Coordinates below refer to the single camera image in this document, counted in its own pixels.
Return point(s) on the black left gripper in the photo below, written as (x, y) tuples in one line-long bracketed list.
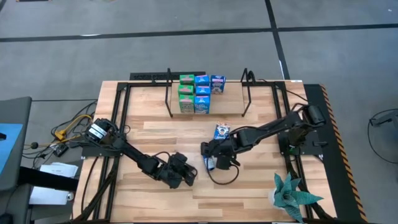
[(175, 168)]

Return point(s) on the black power adapter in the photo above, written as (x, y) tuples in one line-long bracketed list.
[(60, 151)]

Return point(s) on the black mat hazard stripe edge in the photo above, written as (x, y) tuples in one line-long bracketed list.
[(329, 174)]

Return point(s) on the blue Frosted Flakes cereal box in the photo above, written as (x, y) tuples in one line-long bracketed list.
[(221, 130), (217, 84), (210, 164)]

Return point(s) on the teal artificial plant white pot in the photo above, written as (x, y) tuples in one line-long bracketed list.
[(287, 197)]

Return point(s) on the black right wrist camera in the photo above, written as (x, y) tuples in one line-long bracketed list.
[(224, 163)]

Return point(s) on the black round plug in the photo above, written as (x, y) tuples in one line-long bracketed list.
[(34, 145)]

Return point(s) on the small white round object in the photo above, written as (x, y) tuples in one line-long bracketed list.
[(71, 196)]

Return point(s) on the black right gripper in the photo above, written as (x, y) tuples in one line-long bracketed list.
[(220, 147)]

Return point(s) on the wooden shelf black metal legs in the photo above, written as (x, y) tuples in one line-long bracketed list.
[(230, 104)]

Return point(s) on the grey floor object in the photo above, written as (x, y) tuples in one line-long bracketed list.
[(387, 118)]

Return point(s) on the white paper sheet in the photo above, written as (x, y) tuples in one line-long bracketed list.
[(46, 196), (59, 170)]

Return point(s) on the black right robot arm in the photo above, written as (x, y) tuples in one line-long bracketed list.
[(273, 126)]

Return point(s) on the blue pad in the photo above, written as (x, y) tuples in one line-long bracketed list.
[(9, 143)]

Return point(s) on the grey chair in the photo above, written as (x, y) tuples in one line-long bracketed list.
[(15, 112)]

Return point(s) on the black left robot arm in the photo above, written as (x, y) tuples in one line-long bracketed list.
[(136, 155)]

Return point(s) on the black metal table frame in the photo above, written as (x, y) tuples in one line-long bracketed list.
[(93, 152)]

